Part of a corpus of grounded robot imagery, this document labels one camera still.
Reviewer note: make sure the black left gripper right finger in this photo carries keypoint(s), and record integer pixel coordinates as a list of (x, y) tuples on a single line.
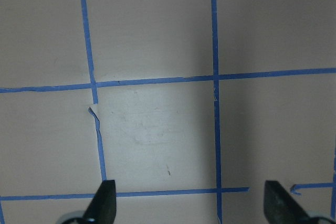
[(279, 207)]

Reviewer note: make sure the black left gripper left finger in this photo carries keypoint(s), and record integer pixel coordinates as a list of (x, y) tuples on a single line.
[(103, 207)]

